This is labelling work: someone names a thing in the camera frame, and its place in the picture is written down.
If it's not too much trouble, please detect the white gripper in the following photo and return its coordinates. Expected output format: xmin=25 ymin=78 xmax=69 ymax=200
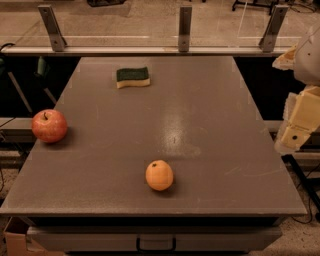
xmin=272 ymin=23 xmax=320 ymax=154

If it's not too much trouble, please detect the green and yellow sponge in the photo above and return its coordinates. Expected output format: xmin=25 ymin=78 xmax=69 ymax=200
xmin=116 ymin=67 xmax=151 ymax=89

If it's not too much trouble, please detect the black stand leg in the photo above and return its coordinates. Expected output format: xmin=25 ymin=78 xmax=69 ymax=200
xmin=282 ymin=155 xmax=320 ymax=223

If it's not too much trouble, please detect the orange fruit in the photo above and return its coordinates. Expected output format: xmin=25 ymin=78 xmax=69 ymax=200
xmin=145 ymin=160 xmax=174 ymax=191

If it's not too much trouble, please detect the red apple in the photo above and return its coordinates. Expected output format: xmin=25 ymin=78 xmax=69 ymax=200
xmin=31 ymin=109 xmax=68 ymax=143

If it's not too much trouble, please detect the cardboard box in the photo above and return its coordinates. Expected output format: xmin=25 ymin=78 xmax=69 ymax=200
xmin=4 ymin=217 xmax=65 ymax=256

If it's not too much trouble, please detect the right metal bracket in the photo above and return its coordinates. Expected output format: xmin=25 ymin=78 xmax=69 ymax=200
xmin=259 ymin=5 xmax=289 ymax=53

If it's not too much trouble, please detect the metal bracket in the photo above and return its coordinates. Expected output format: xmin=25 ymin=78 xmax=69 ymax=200
xmin=178 ymin=6 xmax=192 ymax=52
xmin=259 ymin=5 xmax=289 ymax=53
xmin=38 ymin=5 xmax=67 ymax=52

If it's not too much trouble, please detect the middle metal bracket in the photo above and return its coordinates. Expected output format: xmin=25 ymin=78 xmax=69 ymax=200
xmin=178 ymin=6 xmax=192 ymax=52

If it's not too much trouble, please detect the grey drawer with black handle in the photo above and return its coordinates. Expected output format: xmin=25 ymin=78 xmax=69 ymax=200
xmin=27 ymin=226 xmax=282 ymax=253

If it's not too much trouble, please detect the left metal bracket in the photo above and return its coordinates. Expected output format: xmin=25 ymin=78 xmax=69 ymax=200
xmin=38 ymin=5 xmax=67 ymax=52

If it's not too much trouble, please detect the metal rail with glass panel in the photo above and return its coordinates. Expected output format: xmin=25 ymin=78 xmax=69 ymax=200
xmin=1 ymin=35 xmax=298 ymax=56

